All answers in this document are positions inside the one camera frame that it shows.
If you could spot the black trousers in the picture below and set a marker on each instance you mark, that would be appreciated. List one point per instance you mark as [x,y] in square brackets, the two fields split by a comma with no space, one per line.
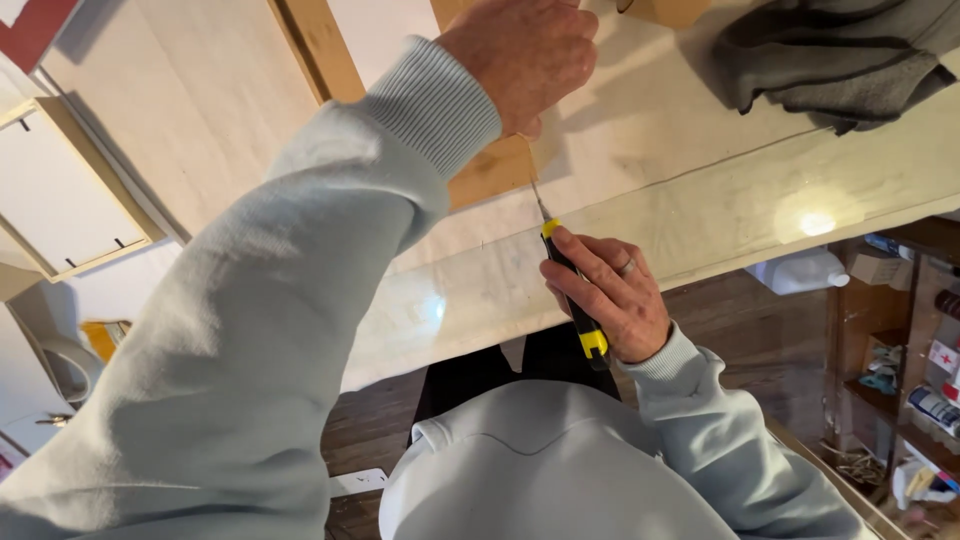
[465,379]

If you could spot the wooden board edge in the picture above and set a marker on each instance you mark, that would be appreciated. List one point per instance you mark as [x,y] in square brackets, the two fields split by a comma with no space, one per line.
[832,480]

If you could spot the white plastic jug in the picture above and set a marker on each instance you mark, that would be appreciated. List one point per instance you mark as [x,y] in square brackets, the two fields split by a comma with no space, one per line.
[795,271]

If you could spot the black yellow utility knife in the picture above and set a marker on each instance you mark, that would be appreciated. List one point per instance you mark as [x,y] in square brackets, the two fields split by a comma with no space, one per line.
[592,342]

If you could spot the person's left fingers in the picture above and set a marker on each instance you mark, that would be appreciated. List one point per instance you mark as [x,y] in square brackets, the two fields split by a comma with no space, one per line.
[529,127]

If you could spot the cream canvas sheet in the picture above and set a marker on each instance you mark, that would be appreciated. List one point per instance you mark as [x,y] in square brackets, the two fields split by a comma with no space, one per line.
[675,172]

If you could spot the small wooden block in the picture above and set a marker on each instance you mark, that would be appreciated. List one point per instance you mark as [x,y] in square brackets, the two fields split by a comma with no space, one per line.
[667,10]

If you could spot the light grey sweatshirt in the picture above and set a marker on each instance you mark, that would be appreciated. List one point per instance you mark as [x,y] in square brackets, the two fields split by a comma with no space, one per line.
[540,465]

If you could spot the person's right fingers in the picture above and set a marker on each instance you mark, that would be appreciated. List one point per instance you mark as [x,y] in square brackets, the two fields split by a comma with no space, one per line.
[589,259]

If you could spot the wooden shelf with supplies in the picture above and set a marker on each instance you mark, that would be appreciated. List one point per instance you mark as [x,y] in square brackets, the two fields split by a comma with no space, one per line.
[900,375]

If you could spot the white tape roll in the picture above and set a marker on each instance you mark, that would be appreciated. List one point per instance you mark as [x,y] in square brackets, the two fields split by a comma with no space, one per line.
[86,360]

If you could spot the short wooden stretcher bar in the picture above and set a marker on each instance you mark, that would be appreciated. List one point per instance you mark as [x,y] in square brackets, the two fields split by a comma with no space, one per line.
[444,11]

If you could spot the small stretched canvas frame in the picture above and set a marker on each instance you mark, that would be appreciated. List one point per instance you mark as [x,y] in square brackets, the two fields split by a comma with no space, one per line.
[67,187]

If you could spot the long wooden stretcher bar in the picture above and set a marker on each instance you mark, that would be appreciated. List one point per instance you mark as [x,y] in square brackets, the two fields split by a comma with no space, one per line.
[491,172]

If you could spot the grey folded cloth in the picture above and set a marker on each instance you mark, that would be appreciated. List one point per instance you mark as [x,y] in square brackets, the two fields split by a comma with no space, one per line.
[840,60]

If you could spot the red board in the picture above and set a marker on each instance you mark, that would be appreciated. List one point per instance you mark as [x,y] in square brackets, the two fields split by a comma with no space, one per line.
[34,30]

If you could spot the yellow tool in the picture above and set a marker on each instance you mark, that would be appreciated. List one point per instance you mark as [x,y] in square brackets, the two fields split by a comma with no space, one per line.
[101,337]

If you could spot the person's right hand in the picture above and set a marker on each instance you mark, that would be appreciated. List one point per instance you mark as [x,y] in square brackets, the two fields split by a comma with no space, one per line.
[626,304]

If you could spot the person's left hand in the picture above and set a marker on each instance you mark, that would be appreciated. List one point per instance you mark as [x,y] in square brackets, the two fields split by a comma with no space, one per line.
[517,52]

